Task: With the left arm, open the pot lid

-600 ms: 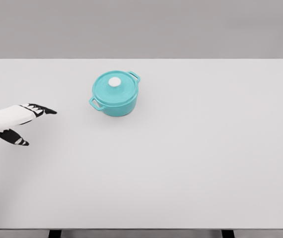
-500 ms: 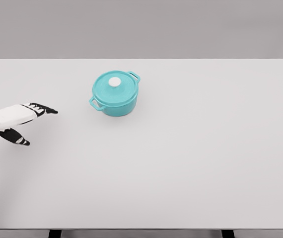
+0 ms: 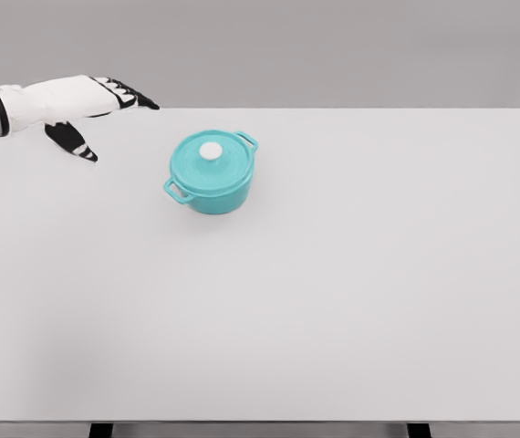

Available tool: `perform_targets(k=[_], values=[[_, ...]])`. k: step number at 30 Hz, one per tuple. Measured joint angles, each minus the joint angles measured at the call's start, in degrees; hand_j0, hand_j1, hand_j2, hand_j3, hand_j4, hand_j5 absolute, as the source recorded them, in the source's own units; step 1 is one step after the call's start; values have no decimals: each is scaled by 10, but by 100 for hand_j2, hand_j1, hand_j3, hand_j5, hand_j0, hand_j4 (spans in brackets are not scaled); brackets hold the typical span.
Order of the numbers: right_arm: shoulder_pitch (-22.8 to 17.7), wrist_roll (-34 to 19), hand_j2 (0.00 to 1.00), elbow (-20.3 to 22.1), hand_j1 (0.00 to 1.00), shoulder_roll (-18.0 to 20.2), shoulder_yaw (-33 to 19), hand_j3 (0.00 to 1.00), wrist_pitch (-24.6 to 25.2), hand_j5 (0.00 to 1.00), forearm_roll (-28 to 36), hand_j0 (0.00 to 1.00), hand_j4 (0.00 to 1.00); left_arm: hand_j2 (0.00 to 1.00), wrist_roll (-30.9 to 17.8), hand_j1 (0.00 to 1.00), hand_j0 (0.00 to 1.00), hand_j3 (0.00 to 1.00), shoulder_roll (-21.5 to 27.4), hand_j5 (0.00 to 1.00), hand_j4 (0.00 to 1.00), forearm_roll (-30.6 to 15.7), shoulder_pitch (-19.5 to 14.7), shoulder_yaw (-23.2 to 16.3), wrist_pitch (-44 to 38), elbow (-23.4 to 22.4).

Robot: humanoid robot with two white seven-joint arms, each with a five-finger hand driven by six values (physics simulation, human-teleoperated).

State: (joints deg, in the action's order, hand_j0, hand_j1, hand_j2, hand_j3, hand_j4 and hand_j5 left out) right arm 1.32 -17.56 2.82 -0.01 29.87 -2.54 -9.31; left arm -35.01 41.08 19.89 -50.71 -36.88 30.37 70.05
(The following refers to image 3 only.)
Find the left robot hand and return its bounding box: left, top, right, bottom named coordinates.
left=36, top=75, right=161, bottom=163

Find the teal pot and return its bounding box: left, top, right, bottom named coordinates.
left=163, top=130, right=260, bottom=216

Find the teal pot lid white knob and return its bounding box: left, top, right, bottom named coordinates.
left=170, top=129, right=255, bottom=190

